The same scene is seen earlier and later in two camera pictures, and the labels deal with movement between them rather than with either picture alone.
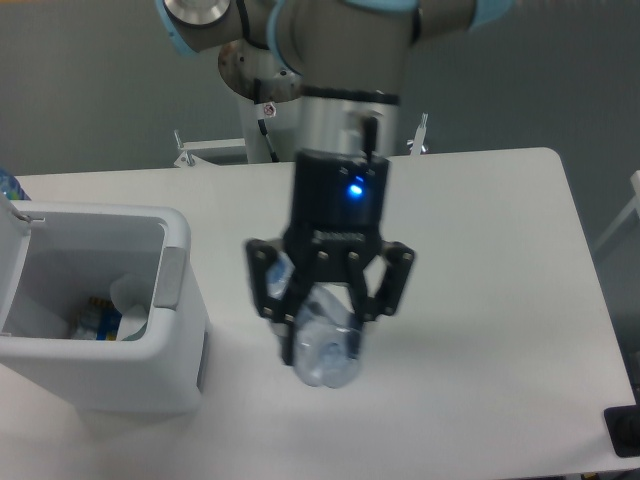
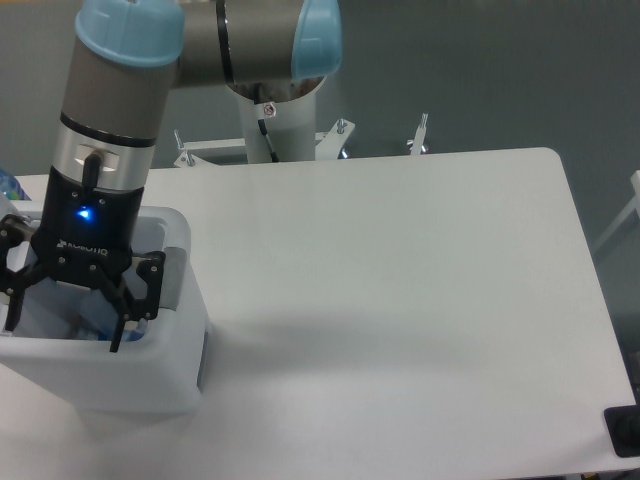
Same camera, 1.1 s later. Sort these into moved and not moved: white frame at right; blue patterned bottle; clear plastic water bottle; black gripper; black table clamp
Moved: black gripper; clear plastic water bottle
Not moved: white frame at right; black table clamp; blue patterned bottle
